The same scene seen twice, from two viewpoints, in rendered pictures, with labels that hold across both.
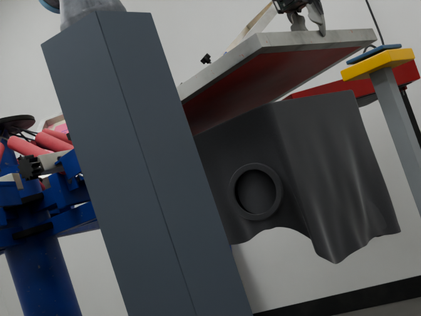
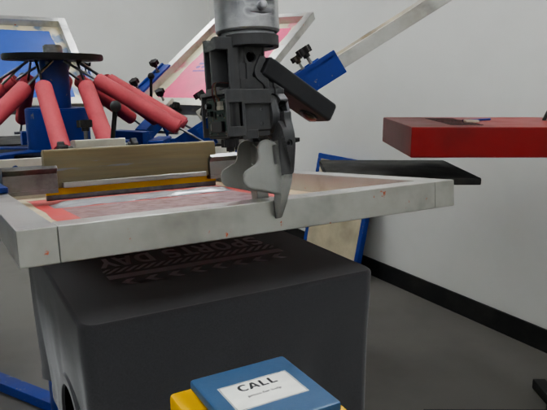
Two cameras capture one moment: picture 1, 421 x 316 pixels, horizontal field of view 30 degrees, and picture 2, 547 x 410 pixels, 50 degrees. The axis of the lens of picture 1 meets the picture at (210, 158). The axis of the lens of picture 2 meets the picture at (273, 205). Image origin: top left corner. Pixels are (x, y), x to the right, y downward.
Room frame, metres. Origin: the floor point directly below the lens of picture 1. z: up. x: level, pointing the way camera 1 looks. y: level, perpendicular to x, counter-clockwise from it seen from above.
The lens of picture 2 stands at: (1.38, -0.61, 1.24)
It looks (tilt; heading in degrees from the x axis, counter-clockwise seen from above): 12 degrees down; 21
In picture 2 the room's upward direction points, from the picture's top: straight up
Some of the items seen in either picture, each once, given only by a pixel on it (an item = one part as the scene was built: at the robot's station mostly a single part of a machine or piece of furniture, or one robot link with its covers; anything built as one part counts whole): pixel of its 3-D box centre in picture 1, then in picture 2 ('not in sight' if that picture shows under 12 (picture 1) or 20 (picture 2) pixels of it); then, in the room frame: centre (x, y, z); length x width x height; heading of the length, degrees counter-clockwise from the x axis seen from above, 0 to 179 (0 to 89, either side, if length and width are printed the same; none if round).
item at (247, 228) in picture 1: (225, 197); (80, 370); (2.08, 0.00, 0.77); 0.46 x 0.09 x 0.36; 51
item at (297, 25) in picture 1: (297, 30); (242, 177); (2.03, -0.32, 1.12); 0.06 x 0.03 x 0.09; 141
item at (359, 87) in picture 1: (332, 100); (487, 135); (3.43, -0.59, 1.06); 0.61 x 0.46 x 0.12; 111
